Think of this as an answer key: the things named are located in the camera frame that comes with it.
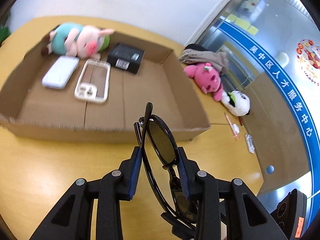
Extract grey printed cloth bag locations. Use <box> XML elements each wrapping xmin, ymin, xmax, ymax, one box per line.
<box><xmin>179</xmin><ymin>44</ymin><xmax>229</xmax><ymax>74</ymax></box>

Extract black sunglasses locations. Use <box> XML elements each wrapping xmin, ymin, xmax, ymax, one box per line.
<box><xmin>134</xmin><ymin>102</ymin><xmax>199</xmax><ymax>235</ymax></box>

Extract black product box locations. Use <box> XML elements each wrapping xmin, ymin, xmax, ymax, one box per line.
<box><xmin>107</xmin><ymin>43</ymin><xmax>145</xmax><ymax>74</ymax></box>

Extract pink plush toy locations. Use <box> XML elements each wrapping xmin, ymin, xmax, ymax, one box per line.
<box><xmin>183</xmin><ymin>62</ymin><xmax>223</xmax><ymax>102</ymax></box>

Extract small white device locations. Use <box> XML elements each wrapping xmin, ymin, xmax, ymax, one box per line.
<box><xmin>232</xmin><ymin>124</ymin><xmax>240</xmax><ymax>134</ymax></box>

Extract clear phone case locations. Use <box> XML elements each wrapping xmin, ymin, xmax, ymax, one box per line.
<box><xmin>74</xmin><ymin>59</ymin><xmax>111</xmax><ymax>104</ymax></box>

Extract light blue power bank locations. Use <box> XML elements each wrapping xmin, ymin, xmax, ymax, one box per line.
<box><xmin>42</xmin><ymin>56</ymin><xmax>80</xmax><ymax>89</ymax></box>

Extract panda plush toy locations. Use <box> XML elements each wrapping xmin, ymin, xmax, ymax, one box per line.
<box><xmin>221</xmin><ymin>90</ymin><xmax>251</xmax><ymax>117</ymax></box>

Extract cardboard box tray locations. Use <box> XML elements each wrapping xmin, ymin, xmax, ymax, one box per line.
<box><xmin>1</xmin><ymin>33</ymin><xmax>210</xmax><ymax>143</ymax></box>

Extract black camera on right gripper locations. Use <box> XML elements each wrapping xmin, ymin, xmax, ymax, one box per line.
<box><xmin>271</xmin><ymin>189</ymin><xmax>307</xmax><ymax>239</ymax></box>

